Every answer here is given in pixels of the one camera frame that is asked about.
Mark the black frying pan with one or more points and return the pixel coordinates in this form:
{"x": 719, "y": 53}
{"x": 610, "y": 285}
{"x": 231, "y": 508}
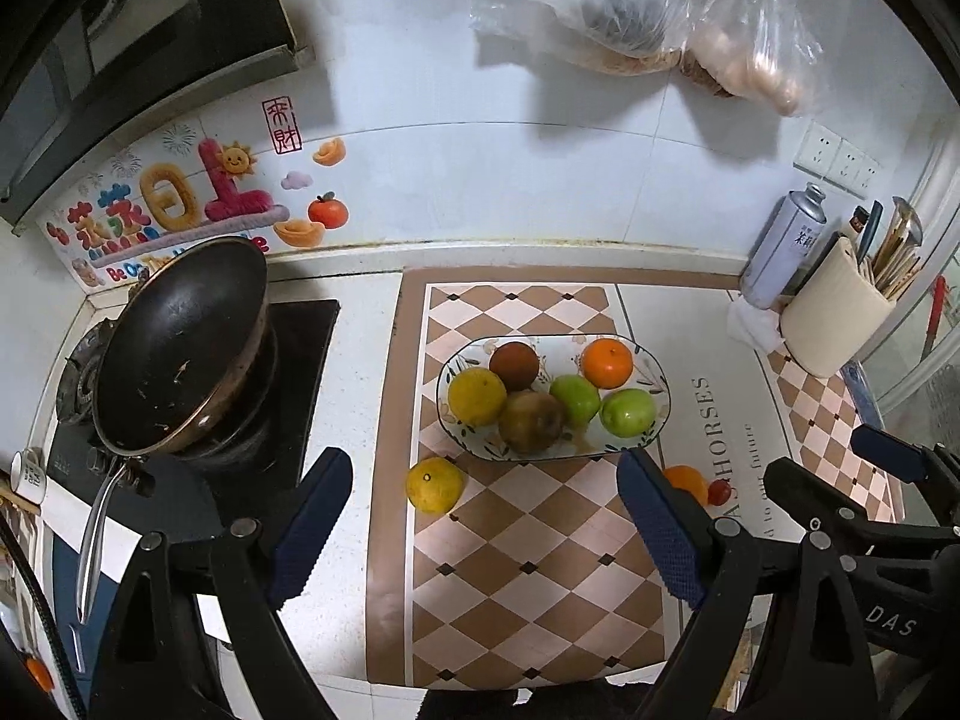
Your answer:
{"x": 176, "y": 359}

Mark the colourful wall sticker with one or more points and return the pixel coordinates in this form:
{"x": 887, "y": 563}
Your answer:
{"x": 252, "y": 171}

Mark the orange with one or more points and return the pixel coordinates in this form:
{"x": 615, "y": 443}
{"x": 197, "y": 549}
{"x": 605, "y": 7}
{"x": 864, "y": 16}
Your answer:
{"x": 607, "y": 363}
{"x": 688, "y": 479}

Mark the white folded tissue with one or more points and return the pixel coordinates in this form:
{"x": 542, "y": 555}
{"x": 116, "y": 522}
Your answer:
{"x": 758, "y": 328}

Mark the silver gas canister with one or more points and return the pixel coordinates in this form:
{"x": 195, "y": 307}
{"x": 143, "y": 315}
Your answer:
{"x": 787, "y": 239}

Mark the black range hood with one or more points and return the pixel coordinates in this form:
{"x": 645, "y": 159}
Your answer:
{"x": 82, "y": 79}

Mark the metal ladle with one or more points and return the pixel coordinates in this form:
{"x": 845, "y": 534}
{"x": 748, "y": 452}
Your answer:
{"x": 908, "y": 230}

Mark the plastic bag with dark contents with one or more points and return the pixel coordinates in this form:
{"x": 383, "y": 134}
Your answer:
{"x": 612, "y": 37}

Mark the green apple front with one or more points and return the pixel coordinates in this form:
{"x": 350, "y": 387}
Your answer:
{"x": 628, "y": 413}

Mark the dark red apple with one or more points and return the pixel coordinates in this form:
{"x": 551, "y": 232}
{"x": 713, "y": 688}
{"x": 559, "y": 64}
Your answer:
{"x": 531, "y": 422}

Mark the oval floral ceramic plate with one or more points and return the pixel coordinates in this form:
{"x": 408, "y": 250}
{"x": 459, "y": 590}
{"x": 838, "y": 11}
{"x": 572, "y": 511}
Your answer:
{"x": 559, "y": 354}

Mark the white wall sockets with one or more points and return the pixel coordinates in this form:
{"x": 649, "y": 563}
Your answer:
{"x": 822, "y": 153}

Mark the green apple back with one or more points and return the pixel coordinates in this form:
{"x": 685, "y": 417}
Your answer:
{"x": 580, "y": 398}

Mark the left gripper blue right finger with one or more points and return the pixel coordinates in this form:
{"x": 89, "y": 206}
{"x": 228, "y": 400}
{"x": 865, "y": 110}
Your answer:
{"x": 712, "y": 565}

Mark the green apple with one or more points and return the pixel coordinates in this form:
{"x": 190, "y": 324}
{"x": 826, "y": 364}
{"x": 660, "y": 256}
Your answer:
{"x": 628, "y": 413}
{"x": 580, "y": 398}

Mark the orange back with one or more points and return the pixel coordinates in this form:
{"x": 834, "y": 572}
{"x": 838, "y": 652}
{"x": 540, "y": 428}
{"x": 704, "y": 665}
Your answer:
{"x": 688, "y": 479}

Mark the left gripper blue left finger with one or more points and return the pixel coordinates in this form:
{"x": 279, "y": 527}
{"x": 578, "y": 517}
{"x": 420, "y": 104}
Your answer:
{"x": 257, "y": 565}

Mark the small red fruit back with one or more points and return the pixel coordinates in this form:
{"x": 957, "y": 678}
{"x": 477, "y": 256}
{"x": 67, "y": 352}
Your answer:
{"x": 720, "y": 492}

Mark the yellow pear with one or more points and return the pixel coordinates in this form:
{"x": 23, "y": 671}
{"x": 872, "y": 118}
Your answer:
{"x": 476, "y": 397}
{"x": 434, "y": 485}

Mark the yellow pear back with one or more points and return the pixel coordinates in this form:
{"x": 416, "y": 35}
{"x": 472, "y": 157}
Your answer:
{"x": 476, "y": 397}

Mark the yellow pear front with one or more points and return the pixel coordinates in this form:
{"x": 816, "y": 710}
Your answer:
{"x": 434, "y": 485}

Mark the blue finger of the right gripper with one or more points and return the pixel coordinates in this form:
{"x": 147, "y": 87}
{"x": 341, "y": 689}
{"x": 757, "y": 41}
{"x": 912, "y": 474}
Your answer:
{"x": 889, "y": 453}

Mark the orange front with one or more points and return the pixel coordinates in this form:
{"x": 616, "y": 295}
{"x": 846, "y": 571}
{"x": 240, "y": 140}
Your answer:
{"x": 607, "y": 363}

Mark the wooden chopsticks bundle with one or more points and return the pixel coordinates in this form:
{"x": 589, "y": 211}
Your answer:
{"x": 891, "y": 267}

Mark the dark handled knife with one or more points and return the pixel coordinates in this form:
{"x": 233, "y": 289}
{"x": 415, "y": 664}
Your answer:
{"x": 868, "y": 231}

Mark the cream utensil holder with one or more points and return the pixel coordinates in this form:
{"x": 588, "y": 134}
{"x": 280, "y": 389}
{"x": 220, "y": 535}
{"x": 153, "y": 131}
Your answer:
{"x": 833, "y": 315}

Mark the brown red round fruit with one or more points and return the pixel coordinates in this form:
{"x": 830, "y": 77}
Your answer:
{"x": 516, "y": 364}

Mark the plastic bag with eggs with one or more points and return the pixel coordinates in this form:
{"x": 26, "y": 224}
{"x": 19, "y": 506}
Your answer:
{"x": 759, "y": 50}

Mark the black gas stove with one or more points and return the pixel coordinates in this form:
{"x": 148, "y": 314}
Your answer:
{"x": 254, "y": 453}

